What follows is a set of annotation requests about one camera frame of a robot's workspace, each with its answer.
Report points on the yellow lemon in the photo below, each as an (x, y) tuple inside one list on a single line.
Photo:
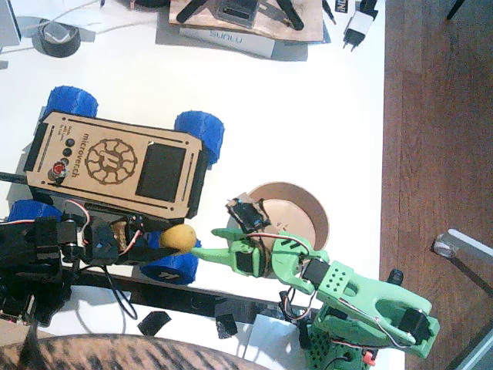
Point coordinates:
[(177, 238)]

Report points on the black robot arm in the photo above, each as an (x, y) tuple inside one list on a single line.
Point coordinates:
[(27, 246)]

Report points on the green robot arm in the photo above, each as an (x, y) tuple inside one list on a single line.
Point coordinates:
[(385, 300)]

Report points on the wooden rover with blue wheels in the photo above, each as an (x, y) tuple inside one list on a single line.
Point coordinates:
[(161, 173)]

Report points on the black tape piece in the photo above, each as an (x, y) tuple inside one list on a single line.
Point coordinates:
[(154, 323)]

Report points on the crumpled shiny black scrap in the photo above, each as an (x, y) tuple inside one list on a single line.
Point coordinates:
[(226, 327)]

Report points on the white paper sheet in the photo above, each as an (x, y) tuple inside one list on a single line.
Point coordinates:
[(269, 339)]

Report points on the black spring clamp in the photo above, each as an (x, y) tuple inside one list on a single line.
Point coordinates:
[(304, 335)]

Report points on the brown striped blurry object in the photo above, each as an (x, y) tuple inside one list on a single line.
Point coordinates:
[(115, 352)]

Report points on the black thin bar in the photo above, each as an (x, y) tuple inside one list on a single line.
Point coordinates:
[(13, 177)]

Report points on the white printed carton box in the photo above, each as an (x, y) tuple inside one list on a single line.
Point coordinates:
[(246, 44)]

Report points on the dark grey sheet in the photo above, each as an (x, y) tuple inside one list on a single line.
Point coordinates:
[(292, 52)]

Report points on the black tape roll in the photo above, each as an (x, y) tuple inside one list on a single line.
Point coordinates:
[(65, 48)]

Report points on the grey metal leg with caster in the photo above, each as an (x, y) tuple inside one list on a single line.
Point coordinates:
[(466, 241)]

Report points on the brown wooden board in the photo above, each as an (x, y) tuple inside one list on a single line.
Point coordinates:
[(269, 27)]

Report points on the grey box device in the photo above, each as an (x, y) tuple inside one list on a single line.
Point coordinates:
[(235, 13)]

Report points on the black tripod leg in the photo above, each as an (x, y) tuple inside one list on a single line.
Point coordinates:
[(190, 9), (290, 13)]

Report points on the grey flat device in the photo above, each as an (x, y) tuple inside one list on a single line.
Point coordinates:
[(7, 23)]

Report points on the grey metal bar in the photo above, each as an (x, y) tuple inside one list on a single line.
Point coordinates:
[(483, 354)]

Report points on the white black power adapter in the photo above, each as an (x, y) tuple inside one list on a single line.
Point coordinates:
[(360, 23)]

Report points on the black printed card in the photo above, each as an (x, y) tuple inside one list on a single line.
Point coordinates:
[(341, 5)]

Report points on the black furniture leg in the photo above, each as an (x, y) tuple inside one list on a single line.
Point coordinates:
[(456, 8)]

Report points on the black flat rail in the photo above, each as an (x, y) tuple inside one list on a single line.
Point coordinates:
[(173, 297)]

